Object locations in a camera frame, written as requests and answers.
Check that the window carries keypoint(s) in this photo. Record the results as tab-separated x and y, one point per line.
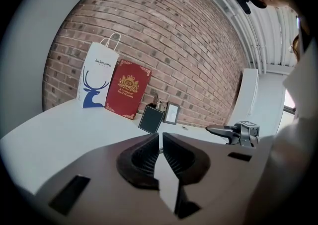
289	97

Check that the pens in holder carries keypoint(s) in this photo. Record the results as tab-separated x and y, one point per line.
159	102

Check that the grey refrigerator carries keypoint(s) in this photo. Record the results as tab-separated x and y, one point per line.
37	45

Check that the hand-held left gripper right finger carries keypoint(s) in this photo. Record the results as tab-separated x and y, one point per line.
223	181

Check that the white paper bag blue deer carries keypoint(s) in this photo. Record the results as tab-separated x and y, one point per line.
97	77

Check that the black pen holder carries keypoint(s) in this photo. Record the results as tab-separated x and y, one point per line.
151	119

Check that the white cabinet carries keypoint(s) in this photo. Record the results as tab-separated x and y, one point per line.
248	95

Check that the black head camera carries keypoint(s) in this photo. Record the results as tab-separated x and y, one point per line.
243	0

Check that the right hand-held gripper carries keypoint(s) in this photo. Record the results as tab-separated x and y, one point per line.
248	133

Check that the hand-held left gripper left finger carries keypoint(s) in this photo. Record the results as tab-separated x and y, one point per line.
99	181

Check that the person's right forearm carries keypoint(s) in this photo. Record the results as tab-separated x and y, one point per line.
293	169

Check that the red book gold ornament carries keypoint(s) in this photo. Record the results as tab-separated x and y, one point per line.
128	90

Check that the row of white ceiling pipes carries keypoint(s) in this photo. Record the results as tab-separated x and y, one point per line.
236	20

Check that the person's torso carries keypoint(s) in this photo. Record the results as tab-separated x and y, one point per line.
305	75

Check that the small black picture frame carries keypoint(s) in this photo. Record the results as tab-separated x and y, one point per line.
171	113

